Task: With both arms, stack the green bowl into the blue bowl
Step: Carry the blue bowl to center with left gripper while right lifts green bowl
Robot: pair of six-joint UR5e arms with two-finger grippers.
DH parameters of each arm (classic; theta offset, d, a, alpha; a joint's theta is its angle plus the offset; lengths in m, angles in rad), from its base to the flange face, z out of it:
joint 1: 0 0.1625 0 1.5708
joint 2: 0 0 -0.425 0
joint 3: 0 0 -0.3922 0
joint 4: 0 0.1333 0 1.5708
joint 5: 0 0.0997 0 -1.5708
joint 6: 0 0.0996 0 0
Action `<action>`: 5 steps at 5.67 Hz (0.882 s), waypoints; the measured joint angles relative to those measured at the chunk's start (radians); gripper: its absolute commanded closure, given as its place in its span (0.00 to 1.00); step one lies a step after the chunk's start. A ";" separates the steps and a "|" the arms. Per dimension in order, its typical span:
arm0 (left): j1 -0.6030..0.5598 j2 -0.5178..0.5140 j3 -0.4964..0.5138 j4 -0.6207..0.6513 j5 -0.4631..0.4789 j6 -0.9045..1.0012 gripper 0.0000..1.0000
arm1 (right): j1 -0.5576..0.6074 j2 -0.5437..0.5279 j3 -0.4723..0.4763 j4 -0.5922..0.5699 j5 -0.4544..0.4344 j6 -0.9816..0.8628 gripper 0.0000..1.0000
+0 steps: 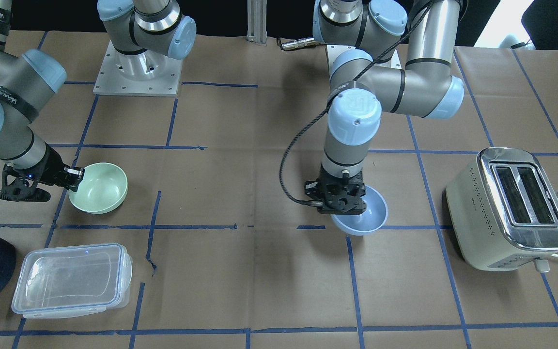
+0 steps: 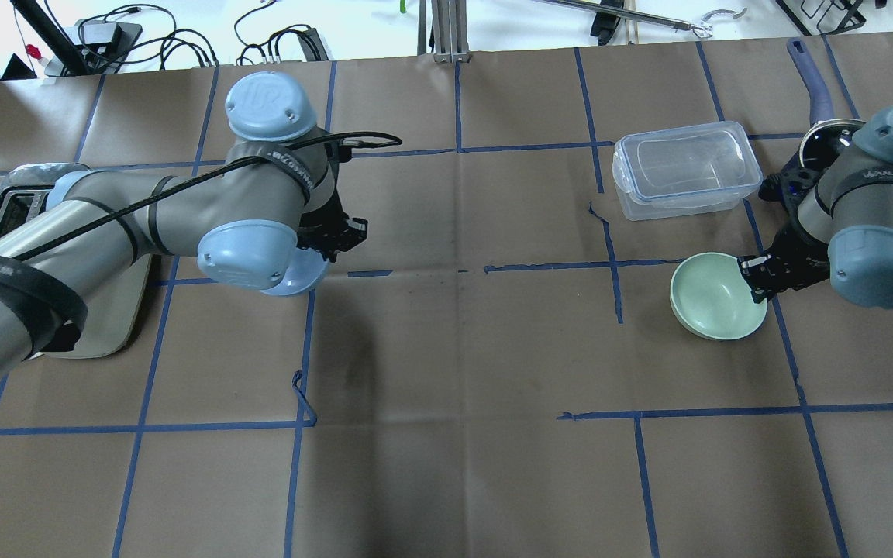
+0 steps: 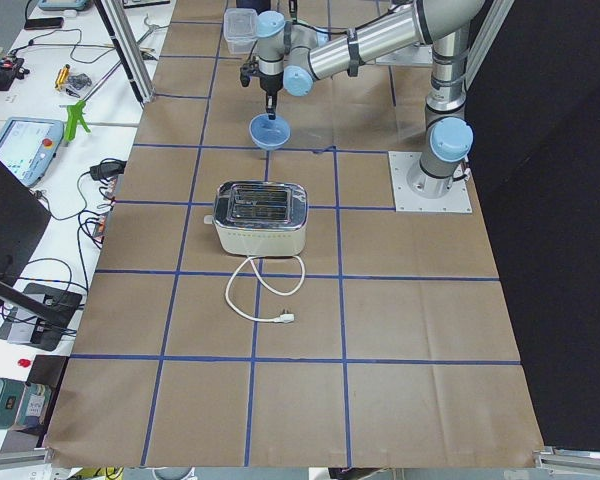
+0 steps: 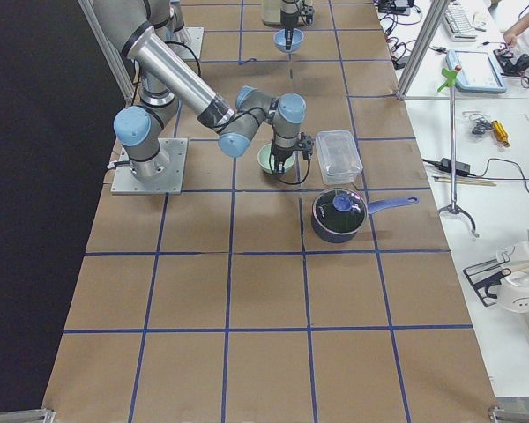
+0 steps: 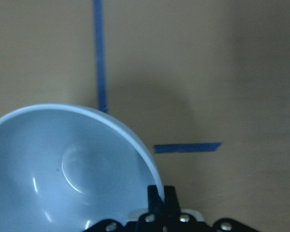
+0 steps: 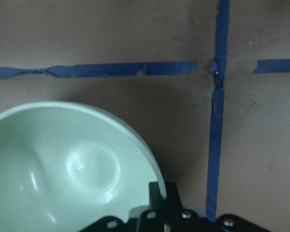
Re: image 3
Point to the clear plastic food container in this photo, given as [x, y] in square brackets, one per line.
[239, 29]

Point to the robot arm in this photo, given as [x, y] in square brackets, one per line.
[291, 55]

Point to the black monitor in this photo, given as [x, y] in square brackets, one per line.
[23, 221]

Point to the aluminium frame post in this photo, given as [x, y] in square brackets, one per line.
[120, 32]

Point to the cream chrome toaster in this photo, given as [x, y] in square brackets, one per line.
[260, 218]

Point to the black smartphone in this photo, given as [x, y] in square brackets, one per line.
[46, 23]

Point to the black monitor stand base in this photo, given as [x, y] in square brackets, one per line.
[39, 316]

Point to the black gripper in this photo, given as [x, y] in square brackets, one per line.
[270, 83]

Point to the green plastic clamp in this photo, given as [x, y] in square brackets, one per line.
[75, 117]

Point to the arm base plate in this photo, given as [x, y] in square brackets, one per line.
[416, 192]

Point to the teach pendant tablet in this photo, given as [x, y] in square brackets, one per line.
[28, 145]

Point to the blue bowl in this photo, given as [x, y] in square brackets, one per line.
[269, 134]

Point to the black power adapter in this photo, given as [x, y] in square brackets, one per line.
[107, 168]

